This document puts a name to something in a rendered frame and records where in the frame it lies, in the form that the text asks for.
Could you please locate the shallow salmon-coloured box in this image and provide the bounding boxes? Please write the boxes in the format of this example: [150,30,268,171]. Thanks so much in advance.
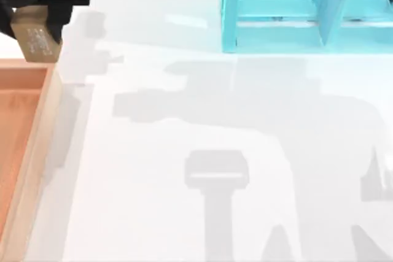
[0,58,64,262]

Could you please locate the tan book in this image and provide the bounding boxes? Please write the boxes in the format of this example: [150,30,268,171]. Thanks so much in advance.
[10,5,61,64]

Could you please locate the light blue upright rack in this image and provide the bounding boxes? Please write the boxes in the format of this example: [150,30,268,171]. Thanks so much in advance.
[220,0,393,55]

